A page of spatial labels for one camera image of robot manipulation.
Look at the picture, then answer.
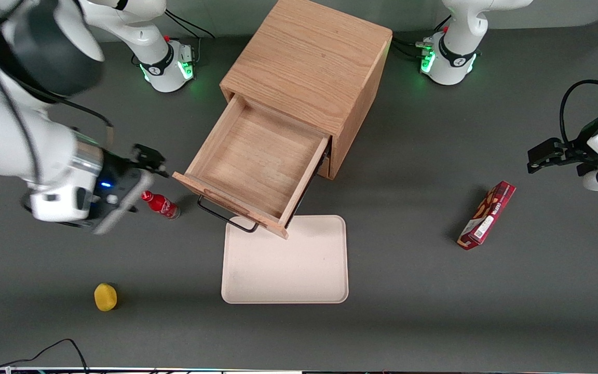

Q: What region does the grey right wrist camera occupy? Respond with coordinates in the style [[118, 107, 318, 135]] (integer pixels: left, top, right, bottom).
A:
[[93, 169, 155, 235]]

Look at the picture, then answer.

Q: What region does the black arm base cable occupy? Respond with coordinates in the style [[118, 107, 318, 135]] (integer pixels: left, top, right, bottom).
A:
[[391, 16, 450, 61], [164, 7, 216, 40]]

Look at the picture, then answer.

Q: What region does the wooden two-drawer cabinet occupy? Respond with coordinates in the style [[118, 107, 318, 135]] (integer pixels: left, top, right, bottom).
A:
[[220, 0, 393, 180]]

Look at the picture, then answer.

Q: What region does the long black metal drawer handle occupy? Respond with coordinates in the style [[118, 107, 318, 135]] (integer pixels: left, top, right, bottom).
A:
[[197, 195, 260, 233]]

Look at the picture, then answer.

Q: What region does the black right arm base cable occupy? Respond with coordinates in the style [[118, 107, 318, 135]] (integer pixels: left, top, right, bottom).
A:
[[164, 7, 216, 40]]

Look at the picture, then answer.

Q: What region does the yellow round sponge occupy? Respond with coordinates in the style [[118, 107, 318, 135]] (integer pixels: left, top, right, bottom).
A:
[[94, 283, 118, 312]]

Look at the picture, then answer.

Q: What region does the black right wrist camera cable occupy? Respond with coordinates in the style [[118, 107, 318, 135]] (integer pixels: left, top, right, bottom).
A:
[[0, 62, 116, 180]]

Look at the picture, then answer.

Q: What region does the wooden drawer with long handle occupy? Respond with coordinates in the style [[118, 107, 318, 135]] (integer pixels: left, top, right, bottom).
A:
[[173, 93, 331, 240]]

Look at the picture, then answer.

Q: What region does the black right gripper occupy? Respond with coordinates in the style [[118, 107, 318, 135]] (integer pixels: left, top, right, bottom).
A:
[[90, 144, 169, 211]]

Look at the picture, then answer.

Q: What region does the red snack box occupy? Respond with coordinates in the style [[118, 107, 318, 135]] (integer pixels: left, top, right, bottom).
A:
[[457, 181, 517, 251]]

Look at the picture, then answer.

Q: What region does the cream rectangular plastic tray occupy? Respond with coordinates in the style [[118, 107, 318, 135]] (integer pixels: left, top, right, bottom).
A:
[[221, 215, 349, 304]]

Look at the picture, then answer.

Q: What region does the black left arm base cable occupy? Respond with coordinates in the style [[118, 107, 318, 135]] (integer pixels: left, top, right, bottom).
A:
[[391, 16, 450, 61]]

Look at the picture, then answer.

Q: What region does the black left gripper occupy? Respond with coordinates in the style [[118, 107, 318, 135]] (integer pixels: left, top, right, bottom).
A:
[[527, 113, 598, 176]]

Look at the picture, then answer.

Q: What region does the black left arm loop cable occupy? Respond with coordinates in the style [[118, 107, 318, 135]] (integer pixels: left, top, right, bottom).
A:
[[560, 79, 598, 146]]

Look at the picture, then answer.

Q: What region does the red soda bottle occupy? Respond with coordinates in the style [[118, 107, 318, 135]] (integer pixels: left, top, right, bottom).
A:
[[140, 190, 181, 220]]

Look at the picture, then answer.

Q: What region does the thin black table cable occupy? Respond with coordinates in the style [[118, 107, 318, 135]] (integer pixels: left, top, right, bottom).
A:
[[0, 339, 90, 373]]

